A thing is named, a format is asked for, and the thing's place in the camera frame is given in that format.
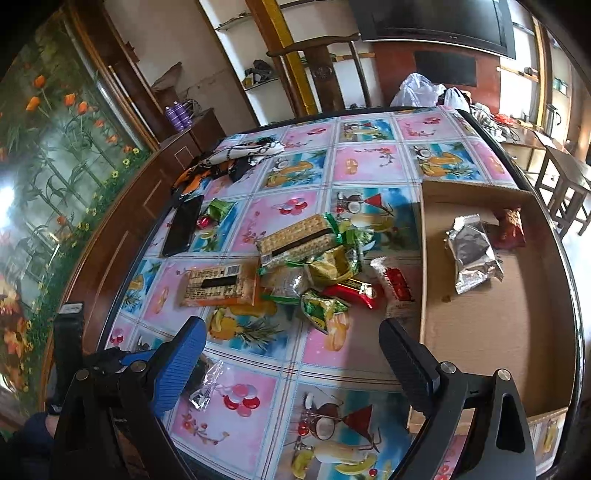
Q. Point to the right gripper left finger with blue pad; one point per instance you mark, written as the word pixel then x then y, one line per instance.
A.
pixel 110 424

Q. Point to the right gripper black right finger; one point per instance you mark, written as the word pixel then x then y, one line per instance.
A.
pixel 498 444

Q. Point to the white red snack packet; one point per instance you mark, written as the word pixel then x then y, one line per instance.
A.
pixel 399 295

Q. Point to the red yellow candy bar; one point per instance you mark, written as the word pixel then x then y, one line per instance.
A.
pixel 354 291

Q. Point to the orange cracker pack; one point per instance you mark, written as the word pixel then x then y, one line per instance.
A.
pixel 220 285

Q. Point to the silver foil snack bag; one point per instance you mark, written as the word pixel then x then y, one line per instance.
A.
pixel 475 260

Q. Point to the green yellow snack packet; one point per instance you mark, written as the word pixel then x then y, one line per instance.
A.
pixel 319 309

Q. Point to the dark red snack bag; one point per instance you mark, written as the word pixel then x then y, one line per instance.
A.
pixel 510 232

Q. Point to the yellow olive snack packet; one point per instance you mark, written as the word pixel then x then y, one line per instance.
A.
pixel 334 266

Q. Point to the clear green edge snack packet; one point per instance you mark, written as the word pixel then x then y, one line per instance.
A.
pixel 285 285

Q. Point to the green cracker pack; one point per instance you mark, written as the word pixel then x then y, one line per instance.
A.
pixel 307 238

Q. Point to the small green candy packet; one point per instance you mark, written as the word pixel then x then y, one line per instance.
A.
pixel 214 213

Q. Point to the cardboard box tray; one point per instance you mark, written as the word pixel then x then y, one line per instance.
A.
pixel 524 323

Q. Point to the black smartphone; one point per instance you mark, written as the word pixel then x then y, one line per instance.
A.
pixel 183 225

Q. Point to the floral plastic tablecloth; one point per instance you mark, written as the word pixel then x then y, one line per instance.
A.
pixel 291 403

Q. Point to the patterned scarf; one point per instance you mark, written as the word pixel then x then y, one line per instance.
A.
pixel 233 161

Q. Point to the purple bottles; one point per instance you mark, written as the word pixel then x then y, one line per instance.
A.
pixel 178 116

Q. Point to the white plastic bag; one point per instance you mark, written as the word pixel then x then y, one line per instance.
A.
pixel 418 91

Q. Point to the wooden chair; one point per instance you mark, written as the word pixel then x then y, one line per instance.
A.
pixel 319 61

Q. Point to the wall television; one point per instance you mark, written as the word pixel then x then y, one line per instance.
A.
pixel 483 25

